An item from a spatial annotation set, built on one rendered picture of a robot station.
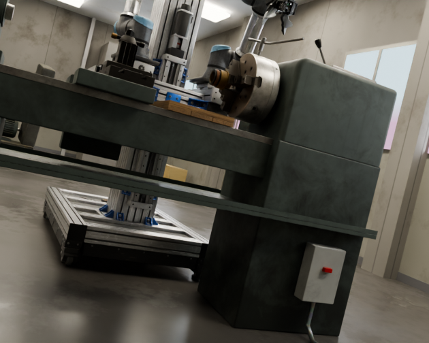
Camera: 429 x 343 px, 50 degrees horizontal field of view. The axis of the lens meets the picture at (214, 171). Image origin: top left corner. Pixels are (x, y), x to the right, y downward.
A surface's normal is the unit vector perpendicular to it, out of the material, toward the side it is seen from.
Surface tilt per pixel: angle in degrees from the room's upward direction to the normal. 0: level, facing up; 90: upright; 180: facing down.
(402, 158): 90
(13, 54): 90
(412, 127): 90
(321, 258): 90
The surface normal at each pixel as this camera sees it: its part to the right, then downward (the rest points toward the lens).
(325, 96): 0.38, 0.11
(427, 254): -0.88, -0.20
